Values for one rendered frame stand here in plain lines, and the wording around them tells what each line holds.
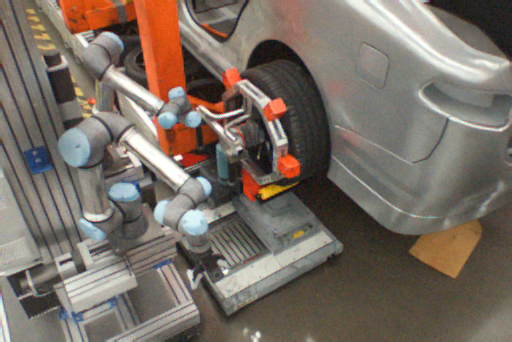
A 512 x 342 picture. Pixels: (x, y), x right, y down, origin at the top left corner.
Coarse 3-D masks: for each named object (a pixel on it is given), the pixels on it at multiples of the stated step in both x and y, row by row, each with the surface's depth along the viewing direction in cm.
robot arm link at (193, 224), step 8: (184, 216) 157; (192, 216) 156; (200, 216) 156; (184, 224) 155; (192, 224) 154; (200, 224) 155; (184, 232) 158; (192, 232) 156; (200, 232) 156; (208, 232) 162; (192, 240) 159; (200, 240) 159
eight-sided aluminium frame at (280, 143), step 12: (240, 84) 247; (228, 96) 262; (252, 96) 239; (264, 96) 239; (228, 108) 272; (228, 120) 277; (264, 120) 237; (276, 120) 236; (276, 144) 235; (276, 156) 240; (252, 168) 274; (276, 168) 244; (264, 180) 262; (276, 180) 250
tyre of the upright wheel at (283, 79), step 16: (272, 64) 254; (288, 64) 251; (256, 80) 247; (272, 80) 239; (288, 80) 240; (304, 80) 243; (272, 96) 238; (288, 96) 235; (304, 96) 238; (320, 96) 241; (288, 112) 233; (304, 112) 237; (320, 112) 240; (288, 128) 236; (304, 128) 236; (320, 128) 240; (304, 144) 238; (320, 144) 244; (256, 160) 283; (304, 160) 242; (320, 160) 251; (304, 176) 255
